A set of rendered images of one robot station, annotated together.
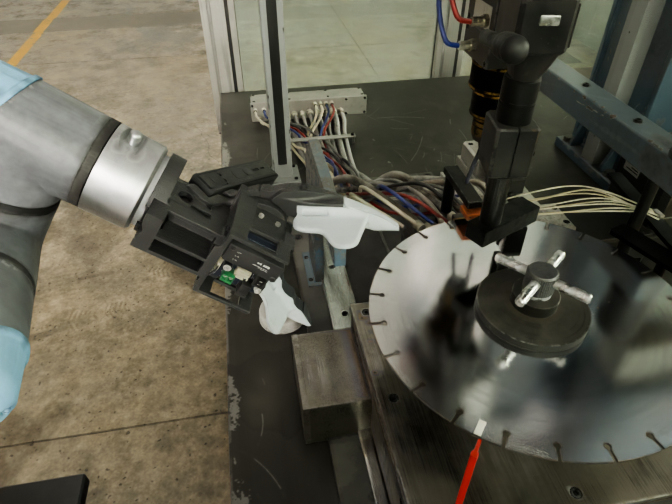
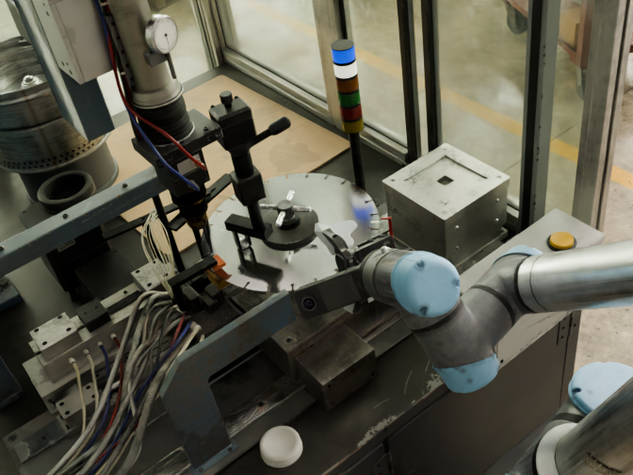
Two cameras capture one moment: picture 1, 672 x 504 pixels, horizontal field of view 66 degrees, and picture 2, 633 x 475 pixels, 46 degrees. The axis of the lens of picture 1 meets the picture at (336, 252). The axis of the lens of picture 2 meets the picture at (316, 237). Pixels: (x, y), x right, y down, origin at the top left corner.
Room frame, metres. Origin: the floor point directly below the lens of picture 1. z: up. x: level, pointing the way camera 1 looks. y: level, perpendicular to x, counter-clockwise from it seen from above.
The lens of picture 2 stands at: (0.69, 0.82, 1.82)
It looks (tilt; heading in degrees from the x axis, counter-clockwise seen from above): 41 degrees down; 250
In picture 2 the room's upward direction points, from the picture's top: 11 degrees counter-clockwise
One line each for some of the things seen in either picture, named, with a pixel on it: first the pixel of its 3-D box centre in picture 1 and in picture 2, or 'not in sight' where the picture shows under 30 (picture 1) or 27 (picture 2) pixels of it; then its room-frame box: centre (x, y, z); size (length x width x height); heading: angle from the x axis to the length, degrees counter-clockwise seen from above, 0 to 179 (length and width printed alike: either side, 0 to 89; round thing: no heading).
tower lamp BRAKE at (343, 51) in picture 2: not in sight; (343, 52); (0.13, -0.39, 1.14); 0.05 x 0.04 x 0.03; 100
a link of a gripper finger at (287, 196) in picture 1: (294, 210); (339, 250); (0.38, 0.04, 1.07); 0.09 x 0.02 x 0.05; 89
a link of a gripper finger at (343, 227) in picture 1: (346, 228); (338, 230); (0.36, -0.01, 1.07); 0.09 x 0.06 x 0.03; 89
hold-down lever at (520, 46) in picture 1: (520, 40); (261, 128); (0.40, -0.14, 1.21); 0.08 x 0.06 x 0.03; 10
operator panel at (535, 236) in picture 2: not in sight; (526, 288); (0.05, 0.07, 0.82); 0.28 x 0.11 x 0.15; 10
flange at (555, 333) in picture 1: (533, 301); (288, 221); (0.38, -0.20, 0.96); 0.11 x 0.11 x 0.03
